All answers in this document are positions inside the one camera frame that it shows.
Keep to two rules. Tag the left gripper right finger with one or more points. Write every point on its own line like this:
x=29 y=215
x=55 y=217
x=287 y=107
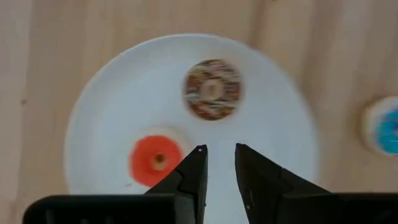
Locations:
x=261 y=186

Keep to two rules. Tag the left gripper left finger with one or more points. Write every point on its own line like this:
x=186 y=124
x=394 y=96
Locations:
x=189 y=180

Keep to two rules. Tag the small red glazed donut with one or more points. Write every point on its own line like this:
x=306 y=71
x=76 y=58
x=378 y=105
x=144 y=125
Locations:
x=143 y=161

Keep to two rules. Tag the small chocolate sprinkled donut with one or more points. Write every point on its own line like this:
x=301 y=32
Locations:
x=217 y=110

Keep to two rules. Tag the small blue sprinkled donut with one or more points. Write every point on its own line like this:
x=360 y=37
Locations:
x=387 y=133

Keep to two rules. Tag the white round plate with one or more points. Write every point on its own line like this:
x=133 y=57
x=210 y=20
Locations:
x=140 y=93

